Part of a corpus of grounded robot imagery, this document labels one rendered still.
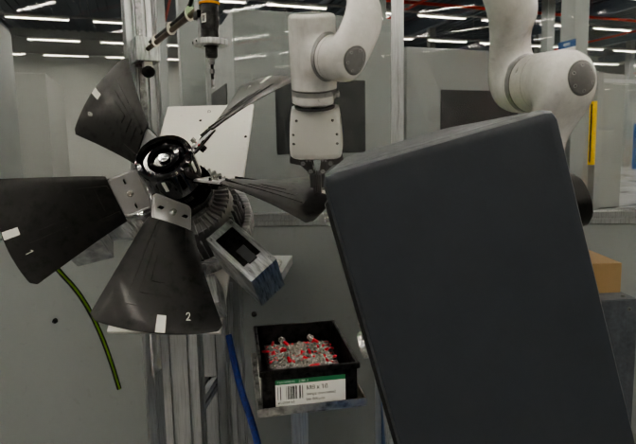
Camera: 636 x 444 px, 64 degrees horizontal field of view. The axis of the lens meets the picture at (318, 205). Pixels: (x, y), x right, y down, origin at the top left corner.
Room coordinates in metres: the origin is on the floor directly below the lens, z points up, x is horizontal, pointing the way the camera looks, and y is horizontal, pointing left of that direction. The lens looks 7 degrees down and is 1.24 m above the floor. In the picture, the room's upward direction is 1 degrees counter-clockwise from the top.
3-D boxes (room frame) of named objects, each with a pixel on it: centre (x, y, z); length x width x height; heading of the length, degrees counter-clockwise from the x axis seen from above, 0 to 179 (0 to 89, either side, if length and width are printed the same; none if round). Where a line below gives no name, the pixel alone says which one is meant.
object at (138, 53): (1.63, 0.53, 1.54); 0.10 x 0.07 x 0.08; 30
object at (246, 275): (1.11, 0.16, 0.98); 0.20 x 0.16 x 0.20; 175
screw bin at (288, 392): (0.90, 0.04, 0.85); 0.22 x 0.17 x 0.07; 10
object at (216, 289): (1.09, 0.25, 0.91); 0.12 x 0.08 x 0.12; 175
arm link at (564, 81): (1.06, -0.47, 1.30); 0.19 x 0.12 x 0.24; 17
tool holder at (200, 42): (1.10, 0.22, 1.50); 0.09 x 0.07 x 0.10; 30
